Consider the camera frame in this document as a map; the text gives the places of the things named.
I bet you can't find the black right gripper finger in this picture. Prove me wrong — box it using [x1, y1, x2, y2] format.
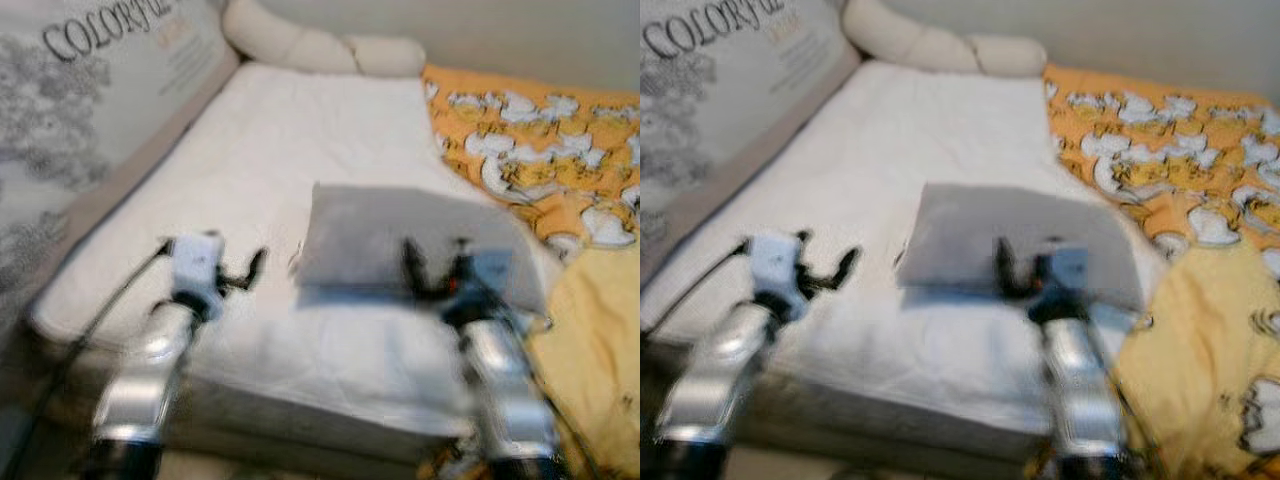
[995, 238, 1021, 297]
[402, 238, 431, 297]

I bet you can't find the plain grey pillow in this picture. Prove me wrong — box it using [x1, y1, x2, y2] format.
[897, 182, 1151, 311]
[297, 182, 536, 311]

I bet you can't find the white quilted mattress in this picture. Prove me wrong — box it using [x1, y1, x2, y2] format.
[640, 60, 1166, 441]
[30, 62, 561, 441]

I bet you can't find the yellow cartoon print blanket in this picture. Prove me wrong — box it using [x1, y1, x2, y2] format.
[1040, 65, 1280, 480]
[420, 65, 641, 480]

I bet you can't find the grey printed lettered pillow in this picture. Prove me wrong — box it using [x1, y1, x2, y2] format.
[0, 0, 241, 341]
[640, 0, 863, 291]

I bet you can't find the beige long bolster pillow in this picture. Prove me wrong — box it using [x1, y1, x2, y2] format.
[842, 0, 1048, 79]
[222, 0, 426, 79]

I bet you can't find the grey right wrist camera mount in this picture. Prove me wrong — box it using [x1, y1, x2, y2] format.
[1045, 248, 1091, 301]
[465, 250, 516, 301]

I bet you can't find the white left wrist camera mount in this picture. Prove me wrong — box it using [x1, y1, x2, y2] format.
[748, 232, 801, 301]
[170, 232, 223, 301]

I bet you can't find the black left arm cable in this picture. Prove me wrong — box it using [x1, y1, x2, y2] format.
[0, 238, 175, 480]
[640, 238, 751, 336]

